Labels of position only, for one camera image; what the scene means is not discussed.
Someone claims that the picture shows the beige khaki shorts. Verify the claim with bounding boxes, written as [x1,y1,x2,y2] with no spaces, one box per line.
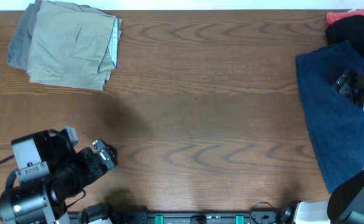
[26,1,122,91]

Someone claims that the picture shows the black garment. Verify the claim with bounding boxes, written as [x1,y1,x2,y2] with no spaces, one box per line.
[325,15,364,58]

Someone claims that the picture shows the navy blue shorts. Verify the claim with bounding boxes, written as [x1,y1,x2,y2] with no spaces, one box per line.
[296,41,364,193]

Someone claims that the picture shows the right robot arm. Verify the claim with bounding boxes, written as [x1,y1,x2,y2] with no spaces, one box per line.
[281,41,364,223]

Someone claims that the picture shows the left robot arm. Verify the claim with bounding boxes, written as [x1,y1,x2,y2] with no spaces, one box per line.
[0,126,118,223]

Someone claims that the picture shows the folded grey shorts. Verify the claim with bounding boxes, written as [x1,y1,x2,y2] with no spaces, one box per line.
[7,0,42,70]

